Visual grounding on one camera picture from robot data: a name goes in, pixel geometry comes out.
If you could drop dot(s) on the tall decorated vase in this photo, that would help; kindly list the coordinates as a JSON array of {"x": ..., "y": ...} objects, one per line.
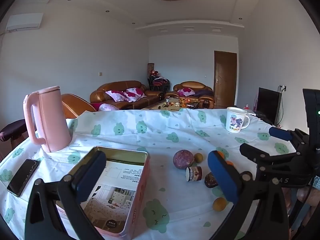
[{"x": 150, "y": 67}]

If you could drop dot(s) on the pale pink pillow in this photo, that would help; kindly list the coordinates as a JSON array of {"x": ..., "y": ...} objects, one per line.
[{"x": 107, "y": 107}]

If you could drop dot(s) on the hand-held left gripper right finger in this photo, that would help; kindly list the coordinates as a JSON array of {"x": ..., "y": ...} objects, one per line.
[{"x": 221, "y": 171}]

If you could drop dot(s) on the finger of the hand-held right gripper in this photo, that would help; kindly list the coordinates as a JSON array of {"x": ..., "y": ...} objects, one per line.
[
  {"x": 252, "y": 152},
  {"x": 280, "y": 133}
]

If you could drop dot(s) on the stacked dark chairs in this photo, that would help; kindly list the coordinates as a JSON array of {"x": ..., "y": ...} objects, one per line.
[{"x": 160, "y": 86}]

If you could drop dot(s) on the white green-print tablecloth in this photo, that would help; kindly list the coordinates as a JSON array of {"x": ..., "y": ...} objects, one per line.
[{"x": 175, "y": 127}]

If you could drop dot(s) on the pink electric kettle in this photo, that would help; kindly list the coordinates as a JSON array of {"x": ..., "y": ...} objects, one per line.
[{"x": 50, "y": 120}]

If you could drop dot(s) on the black smartphone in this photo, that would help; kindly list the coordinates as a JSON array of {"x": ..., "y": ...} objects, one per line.
[{"x": 22, "y": 177}]

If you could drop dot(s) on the whole purple passion fruit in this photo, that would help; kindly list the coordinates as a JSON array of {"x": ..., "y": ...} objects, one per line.
[{"x": 183, "y": 158}]

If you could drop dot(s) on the white cartoon mug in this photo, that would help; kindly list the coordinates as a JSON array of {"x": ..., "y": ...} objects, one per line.
[{"x": 235, "y": 121}]

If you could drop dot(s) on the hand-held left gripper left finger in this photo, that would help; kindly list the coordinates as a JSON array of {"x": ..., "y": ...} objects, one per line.
[{"x": 92, "y": 171}]

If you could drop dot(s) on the purple blanket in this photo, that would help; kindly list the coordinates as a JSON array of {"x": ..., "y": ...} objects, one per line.
[{"x": 202, "y": 92}]

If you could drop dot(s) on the brown leather sofa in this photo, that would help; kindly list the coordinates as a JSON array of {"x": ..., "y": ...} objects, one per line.
[{"x": 117, "y": 86}]

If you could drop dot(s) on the printed paper card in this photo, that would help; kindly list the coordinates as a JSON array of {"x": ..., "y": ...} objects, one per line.
[{"x": 117, "y": 197}]

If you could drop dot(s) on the small yellow fruit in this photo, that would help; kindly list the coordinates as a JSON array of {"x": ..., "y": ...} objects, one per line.
[{"x": 198, "y": 157}]

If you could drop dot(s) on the orange kumquat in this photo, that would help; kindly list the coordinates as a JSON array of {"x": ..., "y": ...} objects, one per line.
[
  {"x": 222, "y": 155},
  {"x": 230, "y": 163},
  {"x": 219, "y": 204}
]

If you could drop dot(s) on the brown leather armchair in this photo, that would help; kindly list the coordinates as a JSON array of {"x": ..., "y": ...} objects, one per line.
[
  {"x": 192, "y": 85},
  {"x": 75, "y": 105}
]

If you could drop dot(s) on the maroon padded stool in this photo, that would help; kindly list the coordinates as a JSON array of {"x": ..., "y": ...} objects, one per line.
[{"x": 12, "y": 130}]

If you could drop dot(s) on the person's right hand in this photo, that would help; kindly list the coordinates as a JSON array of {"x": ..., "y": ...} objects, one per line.
[{"x": 307, "y": 195}]

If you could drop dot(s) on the white air conditioner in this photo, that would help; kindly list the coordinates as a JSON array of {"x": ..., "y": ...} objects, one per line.
[{"x": 23, "y": 22}]

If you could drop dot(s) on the cluttered coffee table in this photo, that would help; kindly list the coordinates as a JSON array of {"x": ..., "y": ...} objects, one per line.
[{"x": 155, "y": 106}]

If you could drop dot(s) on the pink tin box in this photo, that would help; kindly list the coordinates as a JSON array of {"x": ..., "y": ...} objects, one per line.
[{"x": 140, "y": 195}]

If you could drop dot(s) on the pink floral cushion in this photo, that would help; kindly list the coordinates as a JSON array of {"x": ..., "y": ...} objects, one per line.
[
  {"x": 116, "y": 95},
  {"x": 186, "y": 91},
  {"x": 131, "y": 97},
  {"x": 137, "y": 91}
]

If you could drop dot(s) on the dark brown chocolate snack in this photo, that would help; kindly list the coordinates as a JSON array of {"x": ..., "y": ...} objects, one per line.
[{"x": 210, "y": 180}]

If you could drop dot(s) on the black television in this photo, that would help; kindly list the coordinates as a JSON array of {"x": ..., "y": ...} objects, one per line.
[{"x": 267, "y": 103}]

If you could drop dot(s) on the brown wooden door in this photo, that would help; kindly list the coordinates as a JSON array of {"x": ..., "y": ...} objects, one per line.
[{"x": 225, "y": 80}]

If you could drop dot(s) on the red ornament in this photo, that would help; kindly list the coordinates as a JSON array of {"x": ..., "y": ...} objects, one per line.
[{"x": 153, "y": 73}]

